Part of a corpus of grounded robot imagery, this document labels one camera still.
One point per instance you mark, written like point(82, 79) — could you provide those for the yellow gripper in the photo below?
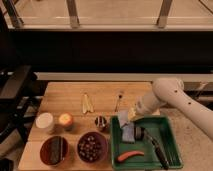
point(132, 114)

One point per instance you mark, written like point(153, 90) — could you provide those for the small grey-blue towel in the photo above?
point(123, 118)

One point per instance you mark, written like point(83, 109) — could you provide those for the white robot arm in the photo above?
point(171, 91)

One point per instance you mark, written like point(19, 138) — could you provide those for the green plastic tray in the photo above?
point(159, 127)

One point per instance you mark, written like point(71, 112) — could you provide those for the small metal cup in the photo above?
point(101, 123)

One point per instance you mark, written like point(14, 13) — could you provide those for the orange carrot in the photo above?
point(122, 157)

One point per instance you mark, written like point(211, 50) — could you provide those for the brown bowl with nuts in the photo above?
point(92, 147)

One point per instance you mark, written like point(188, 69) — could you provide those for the brown bowl with dark block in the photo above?
point(54, 150)

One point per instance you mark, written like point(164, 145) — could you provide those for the white lidded jar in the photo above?
point(45, 122)

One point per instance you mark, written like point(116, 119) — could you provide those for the black chair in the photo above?
point(14, 101)

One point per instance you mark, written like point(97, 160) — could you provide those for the black handled brush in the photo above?
point(142, 134)

